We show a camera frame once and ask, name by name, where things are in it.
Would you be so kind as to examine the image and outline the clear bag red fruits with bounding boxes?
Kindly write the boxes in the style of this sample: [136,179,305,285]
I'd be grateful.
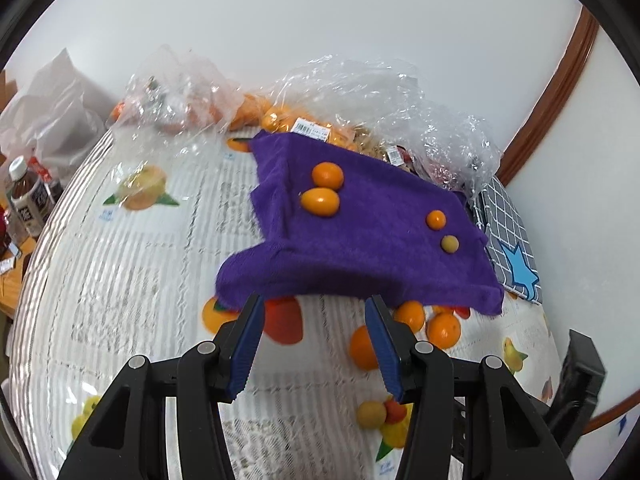
[396,76,502,197]

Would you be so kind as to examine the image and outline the orange mandarin one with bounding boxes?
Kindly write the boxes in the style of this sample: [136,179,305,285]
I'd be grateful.
[311,162,345,191]

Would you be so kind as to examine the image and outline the wooden side table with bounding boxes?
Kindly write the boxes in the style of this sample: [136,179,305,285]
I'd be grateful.
[0,238,36,318]

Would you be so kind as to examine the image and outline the pale yellow round fruit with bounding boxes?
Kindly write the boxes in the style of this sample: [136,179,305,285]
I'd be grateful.
[356,401,387,430]

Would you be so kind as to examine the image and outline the oval orange mandarin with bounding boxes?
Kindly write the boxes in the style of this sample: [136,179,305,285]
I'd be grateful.
[299,188,341,218]

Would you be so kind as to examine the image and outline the pale yellow small fruit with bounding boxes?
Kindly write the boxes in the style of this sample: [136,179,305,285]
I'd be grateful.
[440,235,460,254]

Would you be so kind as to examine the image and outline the orange mandarin front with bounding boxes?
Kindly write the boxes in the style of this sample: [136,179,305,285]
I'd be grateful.
[425,209,447,231]

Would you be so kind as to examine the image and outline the small red fruit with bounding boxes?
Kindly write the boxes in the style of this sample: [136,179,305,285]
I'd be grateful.
[384,396,408,425]

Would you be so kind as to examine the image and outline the large orange mandarin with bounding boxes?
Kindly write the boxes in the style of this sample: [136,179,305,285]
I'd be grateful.
[426,312,461,350]

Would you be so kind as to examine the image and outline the small orange mandarin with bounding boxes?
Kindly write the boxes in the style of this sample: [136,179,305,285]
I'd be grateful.
[394,300,425,334]

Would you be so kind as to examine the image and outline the clear bag of oranges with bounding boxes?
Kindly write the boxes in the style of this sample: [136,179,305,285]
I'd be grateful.
[229,55,426,159]

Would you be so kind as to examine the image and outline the white plastic bag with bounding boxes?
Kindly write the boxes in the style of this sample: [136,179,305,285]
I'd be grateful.
[1,50,105,180]

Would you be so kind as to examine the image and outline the dark drink bottle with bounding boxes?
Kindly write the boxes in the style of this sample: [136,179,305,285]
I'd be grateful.
[9,156,53,238]

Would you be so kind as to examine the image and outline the grey checkered cloth blue star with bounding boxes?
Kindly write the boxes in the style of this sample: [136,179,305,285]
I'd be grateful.
[470,178,542,304]

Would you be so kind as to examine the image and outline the clear plastic bag left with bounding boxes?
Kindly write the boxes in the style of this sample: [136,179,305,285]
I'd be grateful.
[108,44,243,134]

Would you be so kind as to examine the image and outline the purple towel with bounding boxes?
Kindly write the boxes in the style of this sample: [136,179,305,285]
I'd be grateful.
[215,132,503,315]

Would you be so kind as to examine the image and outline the brown wooden door frame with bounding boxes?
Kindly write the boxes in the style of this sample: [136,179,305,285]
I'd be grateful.
[497,6,600,186]

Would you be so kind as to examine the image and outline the mandarin with stem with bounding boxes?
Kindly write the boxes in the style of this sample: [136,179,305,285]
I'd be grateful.
[348,325,378,372]

